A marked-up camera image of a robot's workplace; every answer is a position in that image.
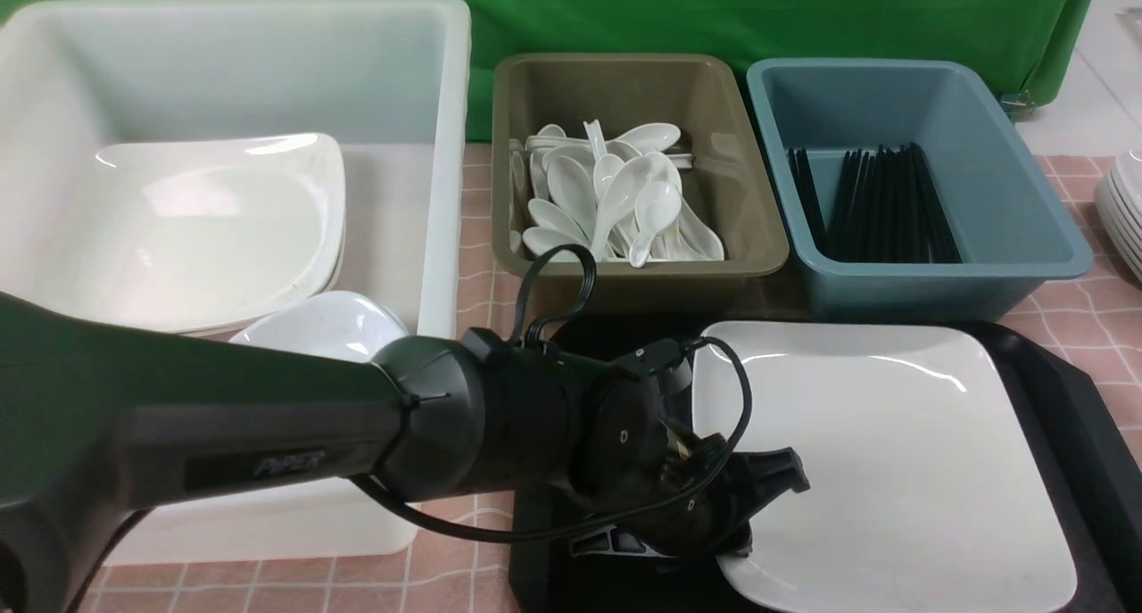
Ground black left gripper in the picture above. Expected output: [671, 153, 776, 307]
[616, 419, 811, 559]

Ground large white square plate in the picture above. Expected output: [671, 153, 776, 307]
[706, 321, 1078, 612]

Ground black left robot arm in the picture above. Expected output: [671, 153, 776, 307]
[1, 295, 810, 612]

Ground pile of black chopsticks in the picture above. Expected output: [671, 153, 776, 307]
[787, 143, 964, 264]

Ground pile of white spoons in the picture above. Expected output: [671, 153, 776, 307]
[509, 120, 727, 269]

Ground teal blue plastic bin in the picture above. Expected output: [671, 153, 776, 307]
[746, 57, 1093, 323]

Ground olive green plastic bin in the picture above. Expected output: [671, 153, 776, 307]
[491, 54, 791, 313]

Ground black plastic serving tray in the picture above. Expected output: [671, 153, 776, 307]
[509, 321, 1139, 612]

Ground pink checkered tablecloth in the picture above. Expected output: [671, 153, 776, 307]
[82, 145, 1139, 612]

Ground white bowls stacked in tub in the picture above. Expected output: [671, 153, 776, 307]
[230, 291, 410, 362]

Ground stack of white plates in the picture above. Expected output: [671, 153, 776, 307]
[1096, 150, 1141, 281]

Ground green backdrop cloth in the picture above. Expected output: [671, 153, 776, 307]
[3, 0, 1089, 142]

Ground large white plastic tub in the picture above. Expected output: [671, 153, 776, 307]
[3, 0, 472, 551]

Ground white plates stacked in tub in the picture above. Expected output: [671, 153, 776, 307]
[26, 134, 347, 334]

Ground black cable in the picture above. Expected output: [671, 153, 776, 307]
[348, 244, 756, 545]

